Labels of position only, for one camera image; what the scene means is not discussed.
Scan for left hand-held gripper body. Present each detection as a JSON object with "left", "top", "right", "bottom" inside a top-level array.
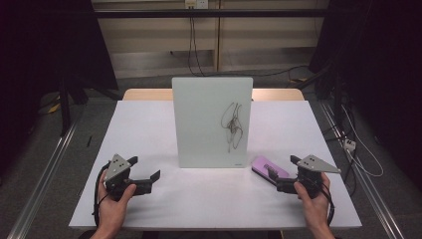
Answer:
[{"left": 104, "top": 153, "right": 137, "bottom": 202}]

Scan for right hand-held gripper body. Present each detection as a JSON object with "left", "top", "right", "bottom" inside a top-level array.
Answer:
[{"left": 294, "top": 154, "right": 342, "bottom": 199}]

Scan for purple whiteboard eraser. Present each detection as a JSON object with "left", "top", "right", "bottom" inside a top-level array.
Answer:
[{"left": 251, "top": 154, "right": 291, "bottom": 185}]

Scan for white whiteboard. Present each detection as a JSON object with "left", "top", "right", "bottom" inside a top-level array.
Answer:
[{"left": 171, "top": 77, "right": 254, "bottom": 169}]

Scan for person's right hand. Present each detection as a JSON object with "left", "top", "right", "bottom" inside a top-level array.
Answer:
[{"left": 293, "top": 172, "right": 333, "bottom": 231}]

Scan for person's left hand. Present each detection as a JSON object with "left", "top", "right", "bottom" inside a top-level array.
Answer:
[{"left": 97, "top": 168, "right": 137, "bottom": 233}]

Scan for white table cover sheet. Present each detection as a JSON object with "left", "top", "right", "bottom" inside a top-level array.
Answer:
[{"left": 68, "top": 100, "right": 362, "bottom": 231}]

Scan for white power plug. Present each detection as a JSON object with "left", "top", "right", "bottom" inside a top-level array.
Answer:
[{"left": 342, "top": 137, "right": 357, "bottom": 152}]

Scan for wooden table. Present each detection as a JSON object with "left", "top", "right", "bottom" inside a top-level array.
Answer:
[{"left": 121, "top": 88, "right": 306, "bottom": 102}]

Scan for black metal stand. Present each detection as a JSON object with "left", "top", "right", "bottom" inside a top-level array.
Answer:
[
  {"left": 294, "top": 62, "right": 347, "bottom": 134},
  {"left": 57, "top": 73, "right": 90, "bottom": 137}
]

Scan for black curtain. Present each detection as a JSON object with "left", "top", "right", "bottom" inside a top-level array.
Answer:
[
  {"left": 309, "top": 0, "right": 422, "bottom": 182},
  {"left": 0, "top": 0, "right": 119, "bottom": 173}
]

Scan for black horizontal bar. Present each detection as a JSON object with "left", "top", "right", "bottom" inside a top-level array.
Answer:
[{"left": 94, "top": 8, "right": 333, "bottom": 19}]

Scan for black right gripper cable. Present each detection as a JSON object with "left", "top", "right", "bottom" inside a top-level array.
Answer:
[{"left": 318, "top": 182, "right": 336, "bottom": 227}]

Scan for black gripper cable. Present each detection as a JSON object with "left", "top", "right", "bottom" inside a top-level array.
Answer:
[
  {"left": 318, "top": 182, "right": 336, "bottom": 227},
  {"left": 92, "top": 162, "right": 111, "bottom": 227}
]

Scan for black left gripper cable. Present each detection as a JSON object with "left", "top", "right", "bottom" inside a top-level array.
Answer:
[{"left": 92, "top": 162, "right": 111, "bottom": 227}]

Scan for aluminium floor rail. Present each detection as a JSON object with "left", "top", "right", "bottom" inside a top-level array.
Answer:
[
  {"left": 6, "top": 111, "right": 86, "bottom": 239},
  {"left": 318, "top": 99, "right": 406, "bottom": 239}
]

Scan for white floor cable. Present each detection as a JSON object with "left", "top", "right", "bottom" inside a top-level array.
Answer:
[{"left": 340, "top": 105, "right": 385, "bottom": 178}]

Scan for black hanging wall cables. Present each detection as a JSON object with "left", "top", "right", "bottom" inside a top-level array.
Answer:
[{"left": 186, "top": 16, "right": 207, "bottom": 78}]

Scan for white wall outlet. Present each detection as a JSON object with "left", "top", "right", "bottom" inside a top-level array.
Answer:
[{"left": 184, "top": 0, "right": 210, "bottom": 10}]

